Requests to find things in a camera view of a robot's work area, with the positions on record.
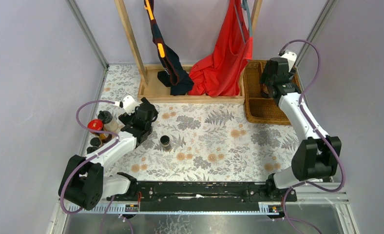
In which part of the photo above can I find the small black cap spice bottle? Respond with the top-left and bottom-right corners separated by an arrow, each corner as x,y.
160,135 -> 172,152

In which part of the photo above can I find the red lid sauce jar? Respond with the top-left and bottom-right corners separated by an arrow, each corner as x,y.
261,86 -> 270,98

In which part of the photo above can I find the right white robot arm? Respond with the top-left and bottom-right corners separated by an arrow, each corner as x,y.
260,57 -> 341,189

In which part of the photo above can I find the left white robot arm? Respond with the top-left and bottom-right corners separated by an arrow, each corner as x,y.
58,95 -> 158,215

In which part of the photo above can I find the wicker divided tray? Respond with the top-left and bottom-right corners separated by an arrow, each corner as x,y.
243,60 -> 301,125

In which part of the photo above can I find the red lid jar at left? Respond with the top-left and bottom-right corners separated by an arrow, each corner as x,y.
87,119 -> 113,143

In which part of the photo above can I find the floral table mat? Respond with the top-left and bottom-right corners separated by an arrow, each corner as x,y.
81,64 -> 324,182

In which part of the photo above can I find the red apron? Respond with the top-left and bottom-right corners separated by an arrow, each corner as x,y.
188,0 -> 253,97

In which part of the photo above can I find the dark navy garment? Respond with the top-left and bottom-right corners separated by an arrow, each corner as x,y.
144,0 -> 194,96

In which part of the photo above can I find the grey clothes hanger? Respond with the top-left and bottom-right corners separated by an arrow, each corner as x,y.
234,0 -> 253,42

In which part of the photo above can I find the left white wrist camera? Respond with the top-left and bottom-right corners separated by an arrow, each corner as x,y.
113,95 -> 140,115

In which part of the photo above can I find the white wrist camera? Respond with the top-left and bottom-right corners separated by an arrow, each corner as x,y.
278,50 -> 298,72
113,95 -> 140,115

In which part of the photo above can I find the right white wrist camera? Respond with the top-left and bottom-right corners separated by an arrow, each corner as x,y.
278,50 -> 298,72

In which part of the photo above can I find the wooden rack frame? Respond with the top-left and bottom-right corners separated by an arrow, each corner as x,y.
115,0 -> 262,104

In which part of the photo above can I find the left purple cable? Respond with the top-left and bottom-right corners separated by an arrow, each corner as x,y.
58,99 -> 121,215

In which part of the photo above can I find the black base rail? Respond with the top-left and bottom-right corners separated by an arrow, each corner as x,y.
102,173 -> 297,213

